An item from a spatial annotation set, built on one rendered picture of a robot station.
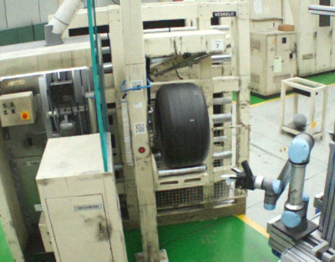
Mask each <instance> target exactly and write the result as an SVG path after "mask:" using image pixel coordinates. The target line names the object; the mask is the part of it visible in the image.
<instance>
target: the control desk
mask: <svg viewBox="0 0 335 262"><path fill-rule="evenodd" d="M107 159H108V168H109V171H108V172H105V170H104V165H103V159H102V149H101V143H100V134H99V133H97V134H90V135H78V136H72V137H61V138H50V139H49V140H48V142H47V145H46V148H45V151H44V155H43V158H42V161H41V164H40V168H39V171H38V173H37V176H36V177H37V178H36V182H37V187H38V191H39V197H40V199H41V203H42V208H43V212H44V216H45V218H46V224H47V229H48V231H49V235H50V239H51V243H52V247H53V250H54V254H55V256H56V261H57V262H129V261H128V259H127V251H126V249H125V239H124V231H123V228H122V213H121V211H120V206H119V195H118V194H117V185H116V184H117V182H115V170H114V160H113V153H112V142H111V141H110V132H108V133H107Z"/></svg>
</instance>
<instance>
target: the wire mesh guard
mask: <svg viewBox="0 0 335 262"><path fill-rule="evenodd" d="M242 127H244V138H243V139H244V144H245V127H248V131H247V132H248V150H247V151H248V154H247V155H248V157H246V158H247V162H248V164H249V165H250V130H251V124H241V125H230V126H223V127H217V128H210V131H211V130H212V131H214V130H223V147H221V145H222V144H221V142H222V141H221V133H220V134H219V135H220V157H219V158H220V161H219V162H220V164H218V165H220V173H219V174H220V175H221V174H222V173H221V158H222V157H221V155H222V154H221V152H222V151H221V148H223V175H224V164H225V163H224V161H226V160H224V134H227V133H224V129H234V136H231V137H234V143H233V144H234V146H232V147H234V159H235V128H242ZM241 133H242V131H241ZM231 134H232V132H231ZM212 136H214V134H213V135H212ZM213 139H216V138H213ZM231 141H232V139H231ZM213 143H214V141H213ZM231 143H232V142H231ZM238 143H240V142H237V155H236V156H237V158H236V159H237V168H238V156H239V155H238V153H239V152H238V149H239V148H238V146H240V145H238ZM210 146H211V145H210ZM213 146H214V144H213ZM210 150H211V149H210ZM209 153H211V152H209ZM209 156H211V155H209ZM213 156H214V154H213ZM208 160H211V159H208ZM243 160H244V158H243ZM241 162H242V161H241V153H240V169H241ZM207 163H210V162H207V161H206V164H207ZM234 163H236V162H234ZM207 166H210V165H207ZM214 175H216V192H214V186H213V195H212V196H213V198H214V193H216V199H215V200H214V199H212V200H211V198H209V199H210V200H207V198H206V199H205V201H200V202H195V203H187V200H189V199H187V197H186V202H184V203H185V204H181V203H179V205H171V204H170V201H169V206H167V203H166V206H160V207H156V210H160V209H166V208H176V207H181V206H190V205H200V204H205V203H210V202H215V201H225V200H232V199H235V198H244V197H248V190H246V196H243V190H242V195H241V194H240V189H239V191H238V192H239V196H237V194H236V196H233V193H234V192H232V196H231V195H230V189H229V198H227V197H226V196H224V197H226V198H222V197H220V199H217V190H219V189H217V173H216V174H214ZM219 178H220V176H219ZM222 180H223V182H224V179H222ZM223 182H220V183H223ZM218 186H221V185H218ZM223 186H224V184H223ZM194 187H196V195H197V186H194ZM226 188H229V187H227V184H226ZM221 189H223V188H221ZM192 190H194V189H192ZM234 190H236V189H234ZM225 191H226V190H225ZM225 191H224V192H225ZM219 192H221V191H219ZM190 193H193V192H190ZM236 193H237V191H236ZM209 194H210V193H209ZM226 194H228V193H226ZM222 195H224V194H222ZM193 196H194V194H193ZM219 196H220V194H219ZM183 197H185V196H183ZM189 197H191V196H189ZM192 199H194V198H192ZM183 201H184V200H183ZM190 202H192V201H190Z"/></svg>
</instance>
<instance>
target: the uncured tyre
mask: <svg viewBox="0 0 335 262"><path fill-rule="evenodd" d="M178 89H179V90H178ZM193 91H198V94H199V95H195V94H194V93H193ZM190 119H195V122H190ZM155 120H156V127H157V138H158V146H159V149H160V154H161V158H162V161H163V163H165V164H167V166H168V167H170V168H180V167H188V166H191V165H199V164H201V163H203V161H205V160H206V158H207V156H208V154H209V151H210V122H209V116H208V109H207V104H206V100H205V98H204V95H203V92H202V91H201V89H200V88H199V87H197V85H196V84H194V83H190V82H186V83H178V84H165V85H162V86H161V87H160V88H159V89H158V90H157V92H156V96H155Z"/></svg>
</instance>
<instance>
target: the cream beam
mask: <svg viewBox="0 0 335 262"><path fill-rule="evenodd" d="M212 39H223V50H211V40H212ZM143 44H144V53H145V58H151V57H168V56H183V55H192V54H207V53H216V52H219V53H224V52H226V33H224V32H221V31H218V30H211V29H209V30H200V31H183V32H166V33H156V34H143Z"/></svg>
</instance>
